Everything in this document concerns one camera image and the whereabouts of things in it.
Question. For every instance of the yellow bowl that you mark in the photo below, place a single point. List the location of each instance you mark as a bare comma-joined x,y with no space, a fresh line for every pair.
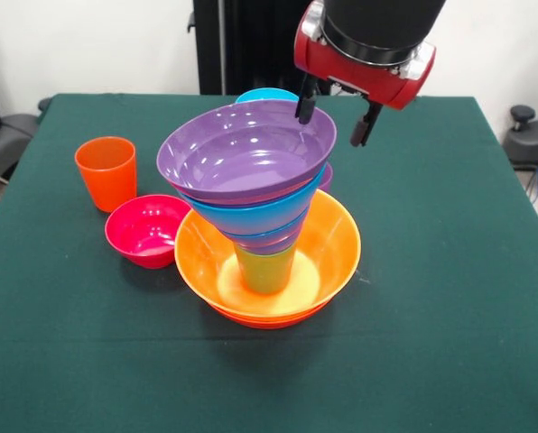
332,252

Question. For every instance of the pink bowl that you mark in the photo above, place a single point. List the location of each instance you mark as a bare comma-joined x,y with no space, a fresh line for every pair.
147,230

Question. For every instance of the large sky blue bowl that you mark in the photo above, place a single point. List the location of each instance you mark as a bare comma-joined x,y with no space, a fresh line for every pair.
260,216

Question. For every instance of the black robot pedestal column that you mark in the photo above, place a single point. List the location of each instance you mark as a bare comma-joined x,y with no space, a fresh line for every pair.
251,45

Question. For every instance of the dark green table cloth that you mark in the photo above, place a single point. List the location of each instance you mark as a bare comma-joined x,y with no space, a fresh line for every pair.
431,270

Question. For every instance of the orange cup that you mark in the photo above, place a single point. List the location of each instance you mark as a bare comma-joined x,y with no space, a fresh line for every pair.
108,180

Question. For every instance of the black pedestal leg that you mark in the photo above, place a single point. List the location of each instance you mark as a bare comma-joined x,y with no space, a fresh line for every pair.
12,131
533,140

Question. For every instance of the purple bowl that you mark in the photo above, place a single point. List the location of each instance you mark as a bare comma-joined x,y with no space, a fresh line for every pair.
246,149

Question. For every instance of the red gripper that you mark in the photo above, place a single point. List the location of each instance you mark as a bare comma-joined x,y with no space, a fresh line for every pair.
364,76

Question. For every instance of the green cup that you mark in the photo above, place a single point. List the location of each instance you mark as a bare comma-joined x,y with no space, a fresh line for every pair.
266,275

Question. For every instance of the orange bowl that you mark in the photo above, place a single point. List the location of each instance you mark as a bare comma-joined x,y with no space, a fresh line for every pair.
260,322

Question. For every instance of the dark blue bowl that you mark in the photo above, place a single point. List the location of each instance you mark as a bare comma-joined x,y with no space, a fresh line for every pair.
269,243

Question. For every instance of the purple cup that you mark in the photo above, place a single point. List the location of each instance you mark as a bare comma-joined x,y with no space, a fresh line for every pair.
327,178

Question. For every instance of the small light blue bowl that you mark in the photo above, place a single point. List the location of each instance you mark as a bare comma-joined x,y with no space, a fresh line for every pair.
264,94

